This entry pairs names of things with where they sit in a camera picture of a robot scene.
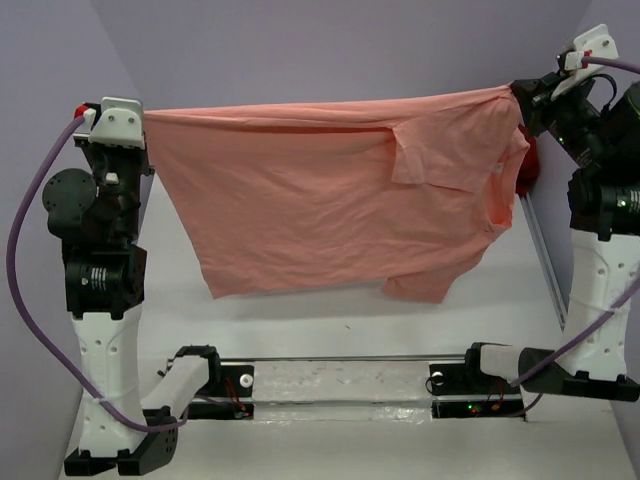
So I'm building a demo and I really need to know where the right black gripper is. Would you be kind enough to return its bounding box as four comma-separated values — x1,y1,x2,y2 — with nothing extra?
517,68,615,167

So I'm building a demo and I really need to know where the red t shirt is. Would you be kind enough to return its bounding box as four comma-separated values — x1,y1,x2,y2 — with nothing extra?
516,125,540,197

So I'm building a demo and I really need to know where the pink t shirt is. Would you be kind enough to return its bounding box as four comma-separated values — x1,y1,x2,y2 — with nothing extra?
144,85,529,303

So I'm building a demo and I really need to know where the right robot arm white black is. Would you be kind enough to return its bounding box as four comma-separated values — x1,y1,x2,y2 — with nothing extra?
460,73,639,402

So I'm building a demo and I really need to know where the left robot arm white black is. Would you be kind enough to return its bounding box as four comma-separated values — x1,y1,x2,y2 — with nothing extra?
42,134,222,477

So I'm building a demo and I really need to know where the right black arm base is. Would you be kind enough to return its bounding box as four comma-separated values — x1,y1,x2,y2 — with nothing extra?
425,363,524,420

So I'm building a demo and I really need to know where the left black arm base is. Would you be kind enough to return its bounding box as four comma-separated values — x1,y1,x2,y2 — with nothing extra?
188,348,255,421

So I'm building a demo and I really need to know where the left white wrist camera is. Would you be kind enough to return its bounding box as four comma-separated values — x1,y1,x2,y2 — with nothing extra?
73,96,146,150

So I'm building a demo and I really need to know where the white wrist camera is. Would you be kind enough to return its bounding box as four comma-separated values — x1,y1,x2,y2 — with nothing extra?
73,96,146,150
552,24,619,99

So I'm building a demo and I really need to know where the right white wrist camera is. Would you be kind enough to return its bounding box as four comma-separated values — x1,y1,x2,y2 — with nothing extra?
552,24,619,99

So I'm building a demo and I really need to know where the aluminium front rail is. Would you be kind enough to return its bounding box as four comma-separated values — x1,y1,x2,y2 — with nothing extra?
221,353,465,363

